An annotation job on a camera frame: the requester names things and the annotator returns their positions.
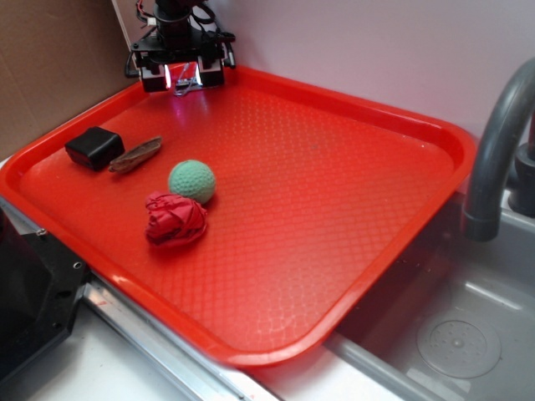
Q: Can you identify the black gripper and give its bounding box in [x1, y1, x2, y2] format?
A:
[125, 28, 237, 93]

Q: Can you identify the brown wood piece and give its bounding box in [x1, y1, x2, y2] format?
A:
[108, 136, 162, 174]

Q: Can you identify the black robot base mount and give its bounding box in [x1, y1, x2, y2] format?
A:
[1, 213, 89, 383]

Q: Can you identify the black leather wallet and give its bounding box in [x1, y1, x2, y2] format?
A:
[64, 127, 125, 171]

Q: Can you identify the dark grey faucet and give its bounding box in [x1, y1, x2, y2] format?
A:
[461, 58, 534, 241]

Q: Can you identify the red plastic tray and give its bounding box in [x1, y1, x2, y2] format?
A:
[1, 67, 476, 367]

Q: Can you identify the crumpled red paper ball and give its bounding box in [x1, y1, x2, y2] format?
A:
[145, 191, 207, 246]

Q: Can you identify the sink drain cover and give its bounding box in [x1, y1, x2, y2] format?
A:
[416, 317, 502, 379]

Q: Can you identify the green foam ball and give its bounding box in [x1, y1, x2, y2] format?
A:
[168, 160, 216, 204]

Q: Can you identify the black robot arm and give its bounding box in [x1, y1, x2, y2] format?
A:
[125, 1, 236, 96]

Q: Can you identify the brown cardboard panel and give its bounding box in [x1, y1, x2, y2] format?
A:
[1, 1, 130, 159]

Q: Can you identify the grey sink basin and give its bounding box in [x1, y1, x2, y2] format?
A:
[327, 196, 534, 400]

